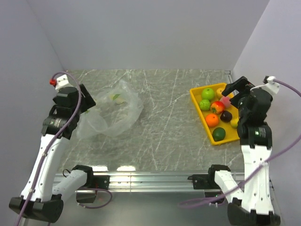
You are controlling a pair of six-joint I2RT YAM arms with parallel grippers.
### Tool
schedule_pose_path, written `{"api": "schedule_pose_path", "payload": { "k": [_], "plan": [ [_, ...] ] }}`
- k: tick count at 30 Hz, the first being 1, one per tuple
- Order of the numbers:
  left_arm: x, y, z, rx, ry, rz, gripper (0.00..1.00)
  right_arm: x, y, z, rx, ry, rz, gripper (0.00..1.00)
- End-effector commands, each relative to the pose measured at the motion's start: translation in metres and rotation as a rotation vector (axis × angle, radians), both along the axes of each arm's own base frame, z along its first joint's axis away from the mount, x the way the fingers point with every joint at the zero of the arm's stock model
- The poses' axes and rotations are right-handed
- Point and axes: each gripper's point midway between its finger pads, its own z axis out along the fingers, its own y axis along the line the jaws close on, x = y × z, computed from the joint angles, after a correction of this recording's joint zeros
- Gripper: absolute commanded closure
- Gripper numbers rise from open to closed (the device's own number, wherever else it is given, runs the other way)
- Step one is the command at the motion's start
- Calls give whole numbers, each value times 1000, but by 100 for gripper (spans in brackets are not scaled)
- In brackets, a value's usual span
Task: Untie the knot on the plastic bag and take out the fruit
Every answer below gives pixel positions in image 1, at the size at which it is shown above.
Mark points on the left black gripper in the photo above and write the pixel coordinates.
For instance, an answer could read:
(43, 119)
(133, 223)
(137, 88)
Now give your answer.
(87, 101)

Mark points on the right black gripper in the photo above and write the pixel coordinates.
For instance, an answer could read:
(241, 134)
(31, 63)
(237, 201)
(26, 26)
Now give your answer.
(242, 83)

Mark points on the red fruit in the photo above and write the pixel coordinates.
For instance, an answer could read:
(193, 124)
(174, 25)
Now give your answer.
(217, 107)

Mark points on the dark purple fruit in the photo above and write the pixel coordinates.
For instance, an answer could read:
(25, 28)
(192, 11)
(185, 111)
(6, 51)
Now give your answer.
(226, 116)

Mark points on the clear plastic bag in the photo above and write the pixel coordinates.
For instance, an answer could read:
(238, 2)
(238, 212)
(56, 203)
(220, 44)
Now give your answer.
(116, 111)

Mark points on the green fruit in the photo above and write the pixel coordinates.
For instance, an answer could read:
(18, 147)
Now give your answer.
(205, 105)

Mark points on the dark green vegetable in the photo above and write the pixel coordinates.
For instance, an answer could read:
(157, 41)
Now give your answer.
(218, 134)

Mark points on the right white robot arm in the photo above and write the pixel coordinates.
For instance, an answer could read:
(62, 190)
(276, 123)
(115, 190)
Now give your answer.
(249, 202)

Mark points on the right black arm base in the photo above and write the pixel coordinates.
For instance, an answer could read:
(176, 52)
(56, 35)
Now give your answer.
(204, 186)

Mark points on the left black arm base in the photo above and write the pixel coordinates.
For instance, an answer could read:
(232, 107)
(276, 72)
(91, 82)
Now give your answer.
(97, 192)

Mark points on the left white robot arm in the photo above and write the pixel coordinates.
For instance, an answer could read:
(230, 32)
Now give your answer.
(40, 199)

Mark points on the small orange fruit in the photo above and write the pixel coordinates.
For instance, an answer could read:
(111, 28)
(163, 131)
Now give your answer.
(218, 93)

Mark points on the pink peach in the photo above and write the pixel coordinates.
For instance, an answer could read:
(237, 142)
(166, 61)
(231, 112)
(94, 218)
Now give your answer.
(226, 101)

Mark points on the yellow plastic tray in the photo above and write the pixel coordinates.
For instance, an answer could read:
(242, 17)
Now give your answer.
(231, 133)

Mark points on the green apple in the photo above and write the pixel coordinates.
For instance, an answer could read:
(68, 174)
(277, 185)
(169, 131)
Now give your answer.
(208, 94)

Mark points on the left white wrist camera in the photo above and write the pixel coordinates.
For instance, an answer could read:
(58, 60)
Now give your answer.
(60, 82)

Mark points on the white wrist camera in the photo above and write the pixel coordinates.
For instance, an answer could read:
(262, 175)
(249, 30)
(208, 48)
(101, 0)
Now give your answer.
(60, 82)
(269, 85)

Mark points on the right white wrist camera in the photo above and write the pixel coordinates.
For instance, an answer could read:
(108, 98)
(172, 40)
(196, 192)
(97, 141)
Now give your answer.
(269, 85)

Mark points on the aluminium rail frame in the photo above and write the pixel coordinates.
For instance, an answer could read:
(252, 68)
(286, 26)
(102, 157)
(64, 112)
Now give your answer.
(149, 165)

